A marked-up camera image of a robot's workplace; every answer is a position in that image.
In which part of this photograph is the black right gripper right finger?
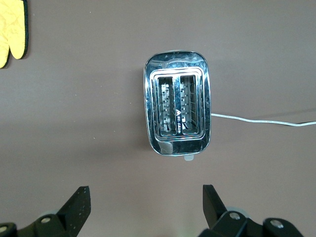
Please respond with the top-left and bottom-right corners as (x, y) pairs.
(197, 184), (306, 237)

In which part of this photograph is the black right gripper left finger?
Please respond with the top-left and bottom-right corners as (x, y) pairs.
(0, 186), (91, 237)

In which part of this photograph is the chrome two-slot toaster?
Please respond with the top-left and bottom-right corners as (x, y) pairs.
(143, 50), (212, 161)

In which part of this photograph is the yellow quilted oven mitt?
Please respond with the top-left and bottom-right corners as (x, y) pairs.
(0, 0), (29, 69)

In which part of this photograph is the white toaster power cable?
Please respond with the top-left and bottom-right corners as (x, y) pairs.
(211, 112), (316, 127)

